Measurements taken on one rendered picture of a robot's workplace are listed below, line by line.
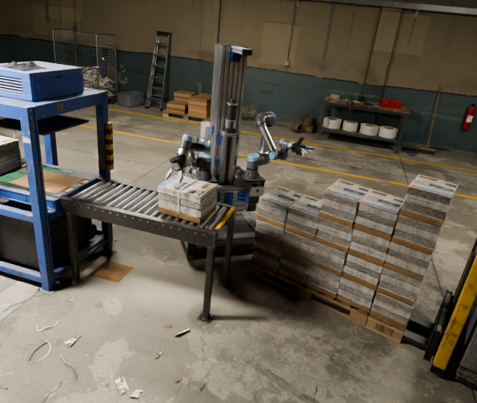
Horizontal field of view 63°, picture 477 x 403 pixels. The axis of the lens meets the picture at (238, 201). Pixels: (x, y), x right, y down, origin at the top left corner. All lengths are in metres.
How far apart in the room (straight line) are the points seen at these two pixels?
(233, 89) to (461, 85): 6.94
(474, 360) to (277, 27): 8.18
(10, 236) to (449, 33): 8.81
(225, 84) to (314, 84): 6.18
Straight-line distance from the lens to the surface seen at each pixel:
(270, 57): 9.97
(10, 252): 3.94
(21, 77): 3.32
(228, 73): 3.81
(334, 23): 9.77
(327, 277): 3.50
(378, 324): 3.56
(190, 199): 2.95
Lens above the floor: 2.20
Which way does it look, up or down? 24 degrees down
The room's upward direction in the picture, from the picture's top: 6 degrees clockwise
